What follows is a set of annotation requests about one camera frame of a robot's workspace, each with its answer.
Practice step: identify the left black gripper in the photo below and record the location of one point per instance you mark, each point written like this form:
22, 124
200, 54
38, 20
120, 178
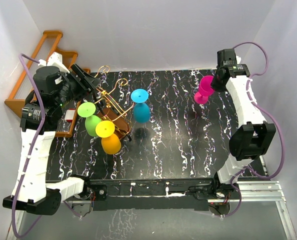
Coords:
89, 82

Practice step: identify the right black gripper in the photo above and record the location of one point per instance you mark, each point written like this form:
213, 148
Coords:
216, 86

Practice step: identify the green wine glass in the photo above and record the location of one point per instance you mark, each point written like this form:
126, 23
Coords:
87, 110

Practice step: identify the pink wine glass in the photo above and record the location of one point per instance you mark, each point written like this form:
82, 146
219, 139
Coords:
204, 90

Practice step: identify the gold wire wine glass rack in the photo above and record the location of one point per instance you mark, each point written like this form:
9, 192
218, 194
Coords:
110, 110

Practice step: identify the blue wine glass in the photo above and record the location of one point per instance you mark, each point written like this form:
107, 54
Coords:
141, 111

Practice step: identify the orange wine glass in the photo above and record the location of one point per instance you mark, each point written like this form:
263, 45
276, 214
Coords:
110, 142

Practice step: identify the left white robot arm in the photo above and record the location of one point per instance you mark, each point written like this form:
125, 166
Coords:
31, 193

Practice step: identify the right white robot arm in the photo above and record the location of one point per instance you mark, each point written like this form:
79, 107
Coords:
254, 134

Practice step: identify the small red white box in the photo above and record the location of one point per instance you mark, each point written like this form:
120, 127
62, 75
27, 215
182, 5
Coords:
69, 115

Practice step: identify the aluminium frame rail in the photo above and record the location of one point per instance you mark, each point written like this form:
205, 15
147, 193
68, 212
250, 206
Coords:
248, 191

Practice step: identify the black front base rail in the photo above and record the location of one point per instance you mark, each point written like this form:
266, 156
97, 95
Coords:
146, 194

